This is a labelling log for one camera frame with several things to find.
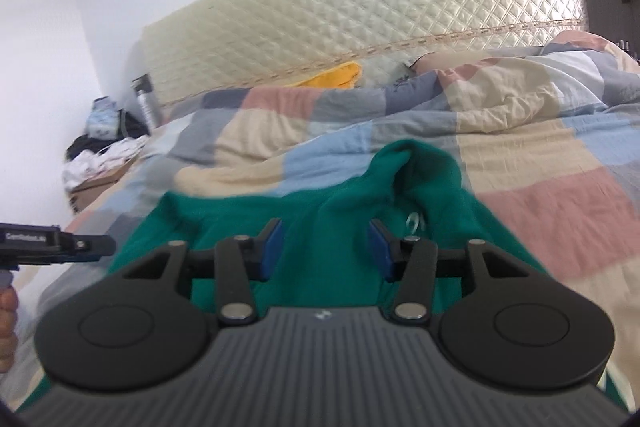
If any cream quilted headboard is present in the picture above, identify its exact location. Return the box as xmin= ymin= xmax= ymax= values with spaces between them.
xmin=137 ymin=0 xmax=587 ymax=108

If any light blue plastic bag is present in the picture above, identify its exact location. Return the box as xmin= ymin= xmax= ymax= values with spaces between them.
xmin=84 ymin=96 xmax=122 ymax=140

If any yellow cloth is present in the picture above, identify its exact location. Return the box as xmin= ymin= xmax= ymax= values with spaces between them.
xmin=290 ymin=62 xmax=362 ymax=90

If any pile of white clothes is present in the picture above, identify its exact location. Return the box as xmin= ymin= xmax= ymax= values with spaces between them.
xmin=62 ymin=136 xmax=152 ymax=194

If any person's left hand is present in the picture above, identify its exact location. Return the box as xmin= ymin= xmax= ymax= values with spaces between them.
xmin=0 ymin=287 xmax=20 ymax=374

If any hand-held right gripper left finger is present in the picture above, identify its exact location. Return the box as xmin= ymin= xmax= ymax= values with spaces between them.
xmin=121 ymin=218 xmax=286 ymax=328

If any dark cloth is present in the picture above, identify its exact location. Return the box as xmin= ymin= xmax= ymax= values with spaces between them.
xmin=66 ymin=108 xmax=149 ymax=158

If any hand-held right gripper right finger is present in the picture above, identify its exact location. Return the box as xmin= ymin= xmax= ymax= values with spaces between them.
xmin=367 ymin=218 xmax=532 ymax=328

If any checkered blanket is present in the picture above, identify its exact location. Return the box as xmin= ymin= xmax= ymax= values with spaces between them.
xmin=0 ymin=29 xmax=640 ymax=413

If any white pillow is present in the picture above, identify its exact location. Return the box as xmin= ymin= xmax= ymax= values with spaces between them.
xmin=356 ymin=53 xmax=427 ymax=88

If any green sweatshirt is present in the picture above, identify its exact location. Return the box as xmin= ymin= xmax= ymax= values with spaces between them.
xmin=17 ymin=139 xmax=616 ymax=413

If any grey bottle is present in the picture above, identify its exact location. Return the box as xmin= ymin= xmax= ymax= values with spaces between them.
xmin=137 ymin=91 xmax=162 ymax=134

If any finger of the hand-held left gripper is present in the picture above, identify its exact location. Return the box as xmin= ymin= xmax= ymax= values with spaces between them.
xmin=60 ymin=234 xmax=118 ymax=265

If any cardboard box nightstand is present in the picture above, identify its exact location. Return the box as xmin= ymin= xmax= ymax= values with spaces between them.
xmin=67 ymin=156 xmax=139 ymax=214

